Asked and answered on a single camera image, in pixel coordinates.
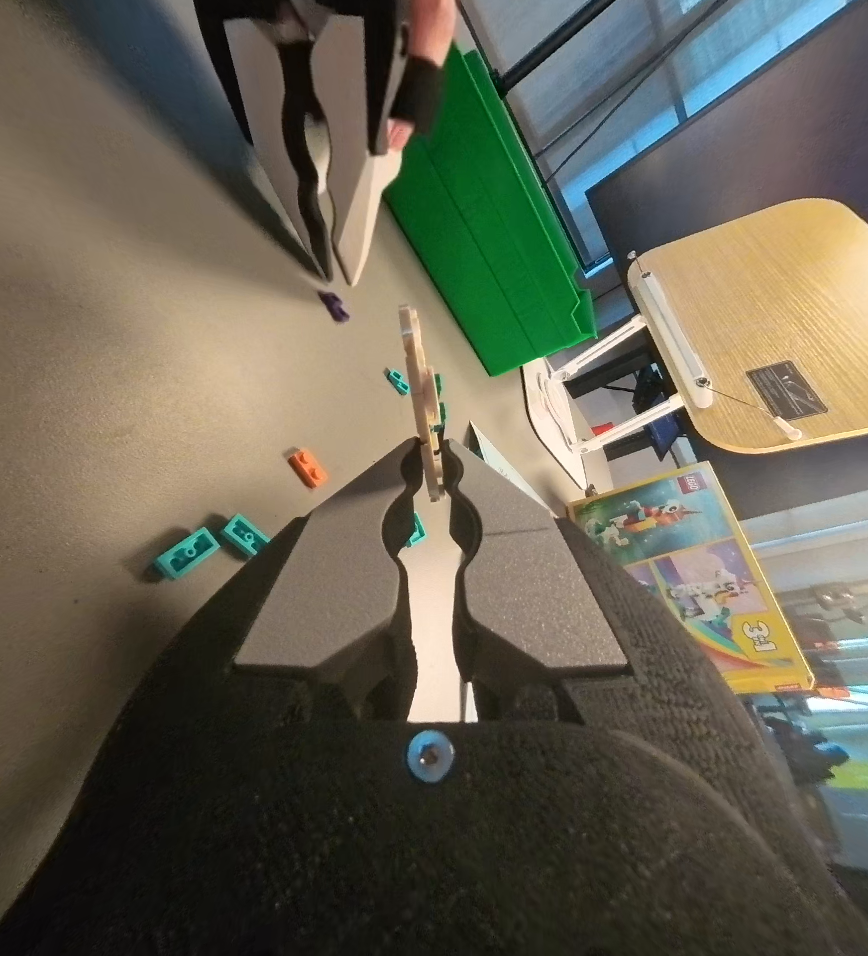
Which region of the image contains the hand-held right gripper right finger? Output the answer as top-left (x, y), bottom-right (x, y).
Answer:
top-left (440, 437), bottom-right (629, 703)

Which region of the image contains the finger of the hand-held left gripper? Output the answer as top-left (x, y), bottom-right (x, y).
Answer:
top-left (221, 16), bottom-right (332, 283)
top-left (313, 11), bottom-right (407, 288)

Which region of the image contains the wooden-top white tilting stand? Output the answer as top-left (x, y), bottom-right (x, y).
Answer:
top-left (521, 198), bottom-right (868, 494)

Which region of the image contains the glass window black frame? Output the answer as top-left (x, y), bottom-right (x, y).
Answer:
top-left (464, 0), bottom-right (853, 258)

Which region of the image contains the teal lego brick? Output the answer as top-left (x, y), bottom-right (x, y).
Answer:
top-left (154, 526), bottom-right (220, 582)
top-left (219, 514), bottom-right (269, 557)

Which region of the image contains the person's left hand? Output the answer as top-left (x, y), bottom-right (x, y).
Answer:
top-left (388, 0), bottom-right (459, 152)

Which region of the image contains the colourful lego set box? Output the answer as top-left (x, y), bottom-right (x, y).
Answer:
top-left (568, 459), bottom-right (816, 696)

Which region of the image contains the green plastic bin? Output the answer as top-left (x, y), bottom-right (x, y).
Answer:
top-left (383, 41), bottom-right (598, 376)

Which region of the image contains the round cream lego plate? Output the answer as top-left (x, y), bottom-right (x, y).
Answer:
top-left (397, 302), bottom-right (450, 503)

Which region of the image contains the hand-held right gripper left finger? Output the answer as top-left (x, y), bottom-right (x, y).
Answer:
top-left (234, 437), bottom-right (426, 703)

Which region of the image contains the light blue instruction booklet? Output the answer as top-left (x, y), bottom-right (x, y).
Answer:
top-left (467, 420), bottom-right (528, 490)

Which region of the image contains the small blue box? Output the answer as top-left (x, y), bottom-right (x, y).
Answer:
top-left (645, 412), bottom-right (683, 458)

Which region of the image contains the orange lego brick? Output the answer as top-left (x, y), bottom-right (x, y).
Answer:
top-left (288, 448), bottom-right (329, 490)

